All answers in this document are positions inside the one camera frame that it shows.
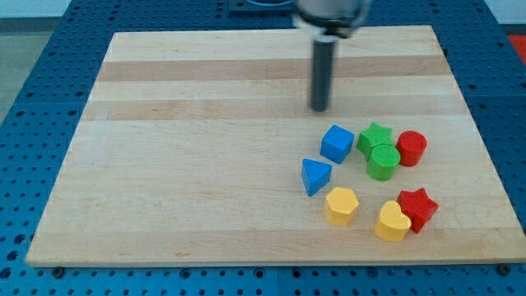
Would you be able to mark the wooden board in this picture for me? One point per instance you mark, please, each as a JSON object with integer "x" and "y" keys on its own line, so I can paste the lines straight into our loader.
{"x": 190, "y": 147}

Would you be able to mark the green cylinder block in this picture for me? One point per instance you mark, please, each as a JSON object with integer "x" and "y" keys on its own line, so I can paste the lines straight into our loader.
{"x": 382, "y": 162}

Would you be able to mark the green star block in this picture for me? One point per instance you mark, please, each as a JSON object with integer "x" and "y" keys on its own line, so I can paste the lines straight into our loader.
{"x": 374, "y": 136}

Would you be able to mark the blue triangle block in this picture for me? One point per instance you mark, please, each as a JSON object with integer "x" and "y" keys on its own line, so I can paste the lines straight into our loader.
{"x": 315, "y": 175}

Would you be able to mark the yellow hexagon block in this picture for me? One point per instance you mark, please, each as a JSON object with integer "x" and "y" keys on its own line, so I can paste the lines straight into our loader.
{"x": 341, "y": 206}

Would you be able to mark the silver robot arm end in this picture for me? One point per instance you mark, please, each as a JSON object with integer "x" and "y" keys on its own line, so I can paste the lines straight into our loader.
{"x": 338, "y": 18}

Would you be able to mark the red star block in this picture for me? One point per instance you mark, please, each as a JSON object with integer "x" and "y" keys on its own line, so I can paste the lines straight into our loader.
{"x": 418, "y": 207}

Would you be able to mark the yellow heart block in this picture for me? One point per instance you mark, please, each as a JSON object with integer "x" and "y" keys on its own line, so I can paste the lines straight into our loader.
{"x": 392, "y": 224}

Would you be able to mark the red cylinder block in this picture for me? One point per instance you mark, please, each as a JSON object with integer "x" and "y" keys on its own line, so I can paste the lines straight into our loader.
{"x": 411, "y": 145}

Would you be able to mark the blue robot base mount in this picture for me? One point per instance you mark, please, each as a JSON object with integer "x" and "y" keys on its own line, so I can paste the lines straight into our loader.
{"x": 259, "y": 6}

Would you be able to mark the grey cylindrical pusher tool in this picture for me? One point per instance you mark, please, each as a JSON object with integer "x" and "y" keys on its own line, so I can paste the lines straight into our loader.
{"x": 323, "y": 52}

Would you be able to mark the blue cube block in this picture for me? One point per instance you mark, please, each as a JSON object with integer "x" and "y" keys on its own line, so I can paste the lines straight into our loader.
{"x": 336, "y": 144}

